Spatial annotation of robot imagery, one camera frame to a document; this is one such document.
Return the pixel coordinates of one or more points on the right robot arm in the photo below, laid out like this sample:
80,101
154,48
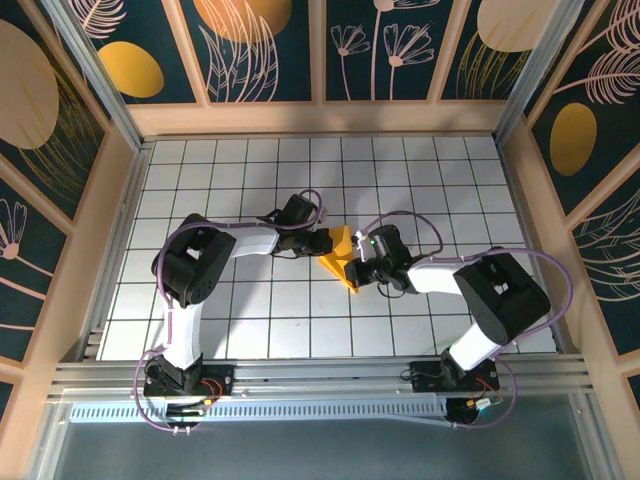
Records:
500,295

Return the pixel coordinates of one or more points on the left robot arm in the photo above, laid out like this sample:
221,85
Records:
195,260

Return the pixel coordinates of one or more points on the black controller board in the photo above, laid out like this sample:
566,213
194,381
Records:
182,415
470,412

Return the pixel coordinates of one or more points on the dark panel with pink flowers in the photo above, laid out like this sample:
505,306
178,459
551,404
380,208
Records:
380,50

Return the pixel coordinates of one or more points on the dark panel orange circle leaves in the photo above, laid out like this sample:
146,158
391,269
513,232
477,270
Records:
240,50

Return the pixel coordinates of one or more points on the dark panel pink feather lines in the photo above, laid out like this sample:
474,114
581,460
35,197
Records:
615,260

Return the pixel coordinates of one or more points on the dark panel beige circle grass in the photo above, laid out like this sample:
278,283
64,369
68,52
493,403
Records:
480,60

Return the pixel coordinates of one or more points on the dark panel oval and feathers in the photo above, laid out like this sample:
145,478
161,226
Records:
575,140

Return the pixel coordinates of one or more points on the dark panel small yellow oval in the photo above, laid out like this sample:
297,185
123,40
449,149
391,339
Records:
130,70

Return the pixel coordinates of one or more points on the dark panel single pink flower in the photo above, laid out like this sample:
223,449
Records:
25,275

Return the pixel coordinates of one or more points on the dark panel large beige circle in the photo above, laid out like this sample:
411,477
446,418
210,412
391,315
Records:
30,100

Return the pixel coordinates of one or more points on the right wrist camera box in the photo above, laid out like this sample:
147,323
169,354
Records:
390,245

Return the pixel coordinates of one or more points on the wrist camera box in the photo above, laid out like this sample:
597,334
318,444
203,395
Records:
390,245
295,210

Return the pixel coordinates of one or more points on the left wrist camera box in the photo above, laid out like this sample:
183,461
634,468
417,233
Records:
295,210

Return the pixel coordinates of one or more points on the long aluminium mounting rail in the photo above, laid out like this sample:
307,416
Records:
325,375

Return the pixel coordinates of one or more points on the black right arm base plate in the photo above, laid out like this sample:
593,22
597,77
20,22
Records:
425,380

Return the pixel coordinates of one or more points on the aluminium side rail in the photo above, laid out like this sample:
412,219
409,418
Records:
117,250
520,200

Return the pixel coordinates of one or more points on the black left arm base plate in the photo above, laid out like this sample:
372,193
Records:
222,380

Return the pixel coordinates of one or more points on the short aluminium frame post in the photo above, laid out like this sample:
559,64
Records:
47,445
595,440

